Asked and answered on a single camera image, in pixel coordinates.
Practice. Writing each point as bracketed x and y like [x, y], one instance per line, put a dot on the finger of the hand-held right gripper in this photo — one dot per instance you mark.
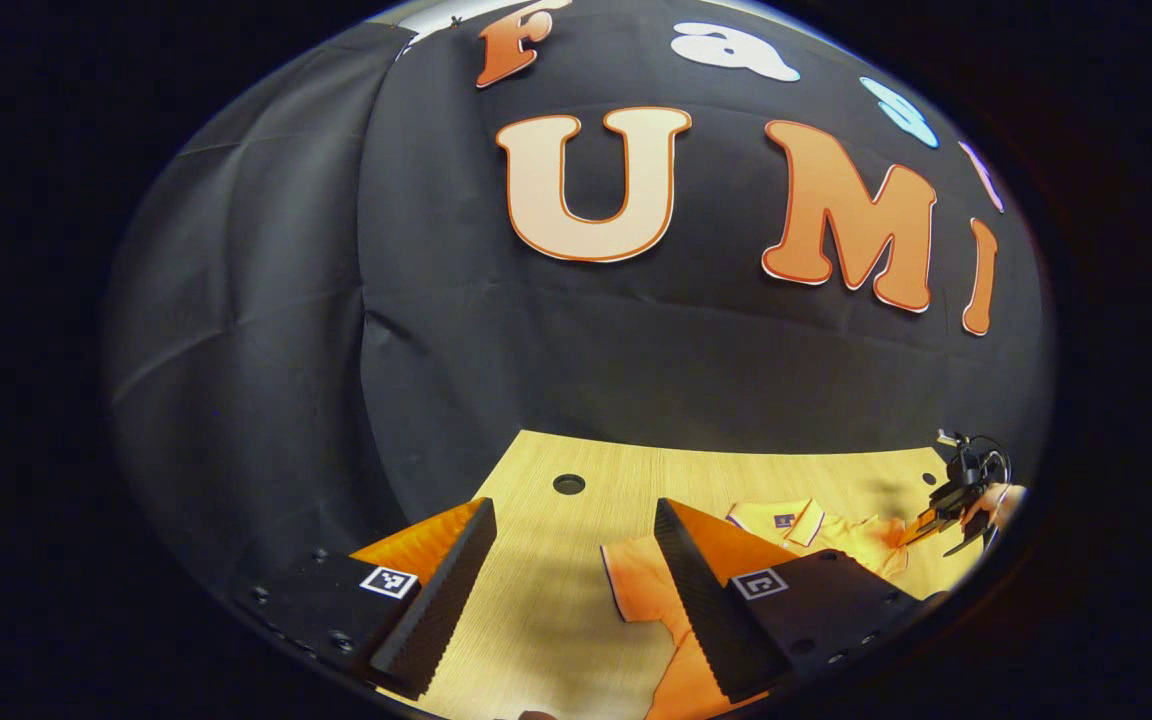
[926, 525]

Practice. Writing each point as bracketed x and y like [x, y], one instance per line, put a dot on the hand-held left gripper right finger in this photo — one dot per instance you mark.
[701, 610]

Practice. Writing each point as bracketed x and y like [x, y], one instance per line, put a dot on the black backdrop cloth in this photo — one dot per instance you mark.
[536, 350]

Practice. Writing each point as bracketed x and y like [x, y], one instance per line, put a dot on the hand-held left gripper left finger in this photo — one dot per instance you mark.
[436, 610]

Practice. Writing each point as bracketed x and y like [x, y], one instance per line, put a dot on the orange T-shirt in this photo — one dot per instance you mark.
[641, 590]

